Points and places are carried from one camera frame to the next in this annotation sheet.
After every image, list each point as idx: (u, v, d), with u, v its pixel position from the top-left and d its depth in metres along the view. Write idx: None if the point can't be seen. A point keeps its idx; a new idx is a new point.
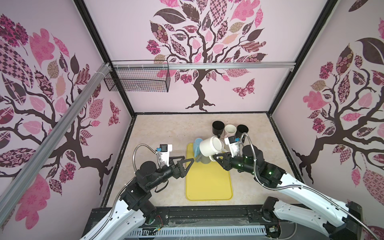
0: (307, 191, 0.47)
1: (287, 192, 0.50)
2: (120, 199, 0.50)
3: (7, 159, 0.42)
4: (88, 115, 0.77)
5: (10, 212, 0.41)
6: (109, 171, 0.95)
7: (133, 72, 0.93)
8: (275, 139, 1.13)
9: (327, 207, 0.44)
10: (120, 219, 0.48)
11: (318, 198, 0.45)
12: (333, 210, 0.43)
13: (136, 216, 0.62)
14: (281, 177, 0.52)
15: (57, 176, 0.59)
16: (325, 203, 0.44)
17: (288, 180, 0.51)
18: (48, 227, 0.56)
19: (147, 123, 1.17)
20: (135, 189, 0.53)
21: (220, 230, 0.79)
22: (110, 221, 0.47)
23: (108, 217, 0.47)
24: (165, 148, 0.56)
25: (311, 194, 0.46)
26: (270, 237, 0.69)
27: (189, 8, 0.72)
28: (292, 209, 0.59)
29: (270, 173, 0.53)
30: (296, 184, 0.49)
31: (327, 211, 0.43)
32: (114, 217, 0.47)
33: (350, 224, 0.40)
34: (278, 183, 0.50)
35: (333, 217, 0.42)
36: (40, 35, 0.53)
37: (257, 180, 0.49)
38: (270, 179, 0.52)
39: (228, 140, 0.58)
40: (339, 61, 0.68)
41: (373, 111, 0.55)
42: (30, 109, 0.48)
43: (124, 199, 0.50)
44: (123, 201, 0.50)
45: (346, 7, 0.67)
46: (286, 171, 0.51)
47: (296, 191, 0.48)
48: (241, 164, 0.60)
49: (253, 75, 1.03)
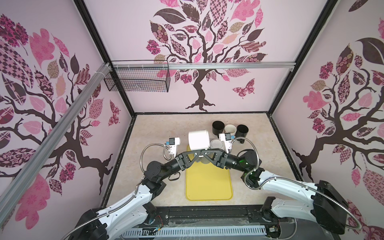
0: (281, 180, 0.53)
1: (269, 186, 0.56)
2: (143, 184, 0.58)
3: (7, 159, 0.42)
4: (88, 115, 0.77)
5: (10, 212, 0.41)
6: (109, 171, 0.95)
7: (133, 73, 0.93)
8: (275, 139, 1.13)
9: (299, 190, 0.48)
10: (143, 198, 0.54)
11: (290, 185, 0.50)
12: (304, 191, 0.47)
13: (140, 210, 0.62)
14: (260, 175, 0.59)
15: (57, 176, 0.59)
16: (296, 187, 0.49)
17: (266, 175, 0.57)
18: (49, 227, 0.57)
19: (147, 123, 1.17)
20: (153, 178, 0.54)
21: (220, 230, 0.79)
22: (134, 198, 0.52)
23: (134, 194, 0.53)
24: (173, 141, 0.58)
25: (283, 182, 0.52)
26: (270, 237, 0.69)
27: (189, 8, 0.72)
28: (287, 203, 0.59)
29: (252, 173, 0.58)
30: (271, 177, 0.56)
31: (299, 193, 0.47)
32: (138, 196, 0.53)
33: (318, 200, 0.43)
34: (257, 180, 0.58)
35: (305, 198, 0.46)
36: (40, 35, 0.53)
37: (243, 181, 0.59)
38: (253, 180, 0.59)
39: (224, 137, 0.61)
40: (340, 61, 0.68)
41: (373, 111, 0.55)
42: (30, 109, 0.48)
43: (146, 185, 0.58)
44: (145, 186, 0.57)
45: (346, 7, 0.66)
46: (264, 169, 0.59)
47: (272, 183, 0.54)
48: (236, 162, 0.60)
49: (253, 75, 1.03)
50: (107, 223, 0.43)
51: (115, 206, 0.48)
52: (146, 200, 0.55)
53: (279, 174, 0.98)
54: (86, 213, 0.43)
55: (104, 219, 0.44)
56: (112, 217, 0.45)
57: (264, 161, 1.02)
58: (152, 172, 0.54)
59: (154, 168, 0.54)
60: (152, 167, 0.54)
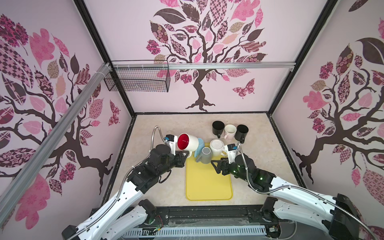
0: (295, 190, 0.51)
1: (279, 193, 0.54)
2: (128, 181, 0.49)
3: (7, 159, 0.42)
4: (88, 115, 0.77)
5: (10, 212, 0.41)
6: (109, 171, 0.95)
7: (133, 72, 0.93)
8: (275, 139, 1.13)
9: (316, 203, 0.46)
10: (128, 200, 0.46)
11: (306, 196, 0.48)
12: (321, 204, 0.45)
13: (139, 211, 0.62)
14: (272, 181, 0.56)
15: (57, 176, 0.59)
16: (314, 199, 0.47)
17: (278, 182, 0.55)
18: (48, 228, 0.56)
19: (147, 123, 1.17)
20: (142, 171, 0.51)
21: (220, 230, 0.79)
22: (118, 201, 0.45)
23: (116, 197, 0.45)
24: (172, 138, 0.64)
25: (299, 192, 0.50)
26: (270, 237, 0.69)
27: (189, 8, 0.72)
28: (291, 207, 0.59)
29: (262, 178, 0.58)
30: (284, 186, 0.53)
31: (316, 206, 0.46)
32: (122, 198, 0.45)
33: (337, 215, 0.42)
34: (269, 186, 0.55)
35: (322, 211, 0.44)
36: (40, 35, 0.53)
37: (251, 187, 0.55)
38: (262, 185, 0.56)
39: (227, 147, 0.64)
40: (339, 61, 0.68)
41: (373, 110, 0.55)
42: (30, 109, 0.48)
43: (132, 180, 0.49)
44: (131, 184, 0.48)
45: (346, 8, 0.67)
46: (275, 175, 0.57)
47: (286, 192, 0.52)
48: (236, 171, 0.65)
49: (253, 75, 1.03)
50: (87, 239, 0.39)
51: (97, 216, 0.42)
52: (136, 197, 0.48)
53: (279, 174, 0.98)
54: (67, 229, 0.40)
55: (84, 235, 0.39)
56: (93, 230, 0.40)
57: (264, 161, 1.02)
58: (162, 151, 0.52)
59: (165, 149, 0.53)
60: (163, 147, 0.54)
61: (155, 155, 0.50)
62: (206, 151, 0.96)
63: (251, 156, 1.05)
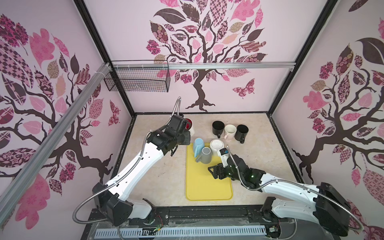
0: (282, 183, 0.53)
1: (269, 188, 0.56)
2: (148, 142, 0.49)
3: (7, 159, 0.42)
4: (88, 115, 0.77)
5: (10, 211, 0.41)
6: (109, 171, 0.95)
7: (133, 73, 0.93)
8: (274, 139, 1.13)
9: (300, 193, 0.48)
10: (151, 159, 0.47)
11: (291, 187, 0.50)
12: (306, 194, 0.47)
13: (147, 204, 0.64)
14: (261, 177, 0.59)
15: (57, 176, 0.59)
16: (299, 189, 0.49)
17: (268, 178, 0.57)
18: (48, 227, 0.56)
19: (147, 123, 1.17)
20: (160, 133, 0.51)
21: (221, 230, 0.79)
22: (142, 160, 0.45)
23: (140, 156, 0.46)
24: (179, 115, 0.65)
25: (285, 185, 0.52)
26: (270, 237, 0.69)
27: (189, 8, 0.72)
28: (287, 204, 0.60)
29: (253, 176, 0.61)
30: (273, 180, 0.56)
31: (301, 196, 0.47)
32: (145, 157, 0.46)
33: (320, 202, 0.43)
34: (259, 183, 0.58)
35: (307, 200, 0.46)
36: (40, 35, 0.53)
37: (243, 185, 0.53)
38: (254, 182, 0.59)
39: (219, 152, 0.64)
40: (339, 61, 0.68)
41: (373, 110, 0.55)
42: (30, 109, 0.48)
43: (152, 141, 0.49)
44: (151, 144, 0.48)
45: (346, 7, 0.66)
46: (265, 172, 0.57)
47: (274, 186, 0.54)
48: (231, 173, 0.69)
49: (253, 75, 1.03)
50: (119, 193, 0.40)
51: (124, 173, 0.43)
52: (157, 158, 0.49)
53: (279, 174, 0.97)
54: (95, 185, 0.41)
55: (114, 189, 0.40)
56: (123, 185, 0.41)
57: (264, 161, 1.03)
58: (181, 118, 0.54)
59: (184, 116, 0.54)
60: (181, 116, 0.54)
61: (175, 120, 0.54)
62: (206, 151, 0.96)
63: (251, 156, 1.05)
